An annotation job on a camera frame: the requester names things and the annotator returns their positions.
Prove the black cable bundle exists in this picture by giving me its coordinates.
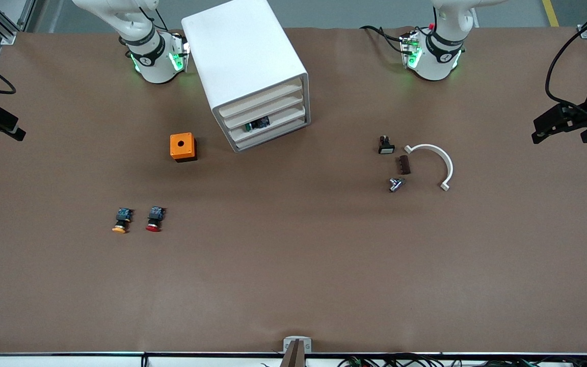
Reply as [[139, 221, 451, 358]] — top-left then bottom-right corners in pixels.
[[339, 354, 587, 367]]

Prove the orange button enclosure box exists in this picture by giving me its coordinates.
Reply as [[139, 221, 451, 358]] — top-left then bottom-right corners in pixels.
[[170, 133, 198, 163]]

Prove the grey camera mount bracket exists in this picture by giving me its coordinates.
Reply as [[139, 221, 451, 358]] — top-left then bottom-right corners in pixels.
[[283, 336, 312, 353]]

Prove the white drawer cabinet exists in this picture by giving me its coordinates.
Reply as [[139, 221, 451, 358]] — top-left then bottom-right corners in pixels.
[[181, 0, 311, 153]]

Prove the red push button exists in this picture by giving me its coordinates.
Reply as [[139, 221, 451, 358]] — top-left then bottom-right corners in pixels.
[[145, 206, 167, 233]]

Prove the yellow push button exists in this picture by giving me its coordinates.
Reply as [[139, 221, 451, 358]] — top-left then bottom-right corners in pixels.
[[112, 207, 134, 234]]

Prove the green push button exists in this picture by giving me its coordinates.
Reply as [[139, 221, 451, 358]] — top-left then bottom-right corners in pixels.
[[245, 116, 271, 134]]

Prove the black arm base cable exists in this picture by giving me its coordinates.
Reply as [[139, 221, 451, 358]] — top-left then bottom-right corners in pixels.
[[360, 25, 407, 55]]

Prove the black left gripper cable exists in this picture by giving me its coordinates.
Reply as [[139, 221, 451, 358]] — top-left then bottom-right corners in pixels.
[[545, 0, 587, 110]]

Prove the white curved bracket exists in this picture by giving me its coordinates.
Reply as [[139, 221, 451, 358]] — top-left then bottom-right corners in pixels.
[[404, 144, 454, 192]]

